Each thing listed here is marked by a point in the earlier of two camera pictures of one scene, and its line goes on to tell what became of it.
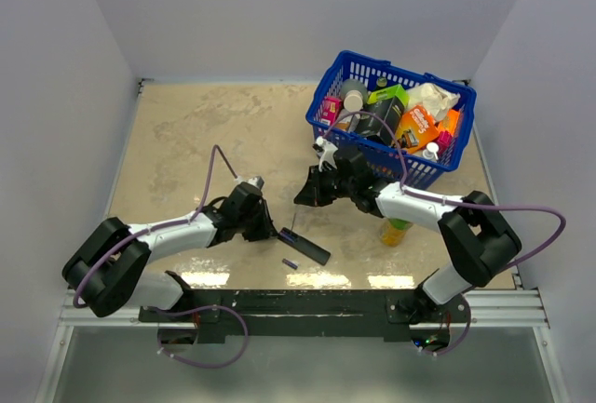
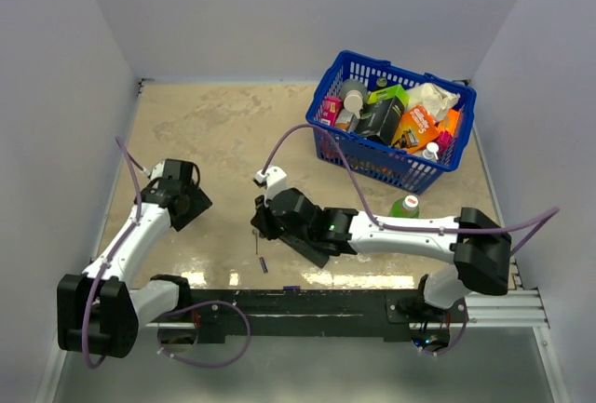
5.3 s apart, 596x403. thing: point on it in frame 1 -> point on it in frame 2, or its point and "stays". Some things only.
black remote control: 309,248 stays
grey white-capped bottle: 354,95 stays
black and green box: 383,113 stays
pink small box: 331,110 stays
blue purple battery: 290,263 -> 264,264
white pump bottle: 431,151 stays
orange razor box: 417,127 stays
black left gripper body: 250,225 -> 196,203
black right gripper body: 336,187 -> 272,225
